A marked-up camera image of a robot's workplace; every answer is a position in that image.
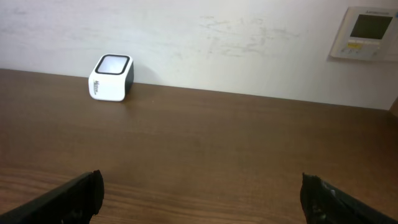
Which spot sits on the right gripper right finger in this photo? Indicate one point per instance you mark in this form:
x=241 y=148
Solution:
x=324 y=203

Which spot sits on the beige wall control panel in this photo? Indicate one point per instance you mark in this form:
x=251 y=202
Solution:
x=367 y=33

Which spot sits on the white barcode scanner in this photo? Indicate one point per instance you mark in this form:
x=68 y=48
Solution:
x=112 y=78

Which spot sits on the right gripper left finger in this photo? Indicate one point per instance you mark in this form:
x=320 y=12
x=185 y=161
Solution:
x=73 y=202

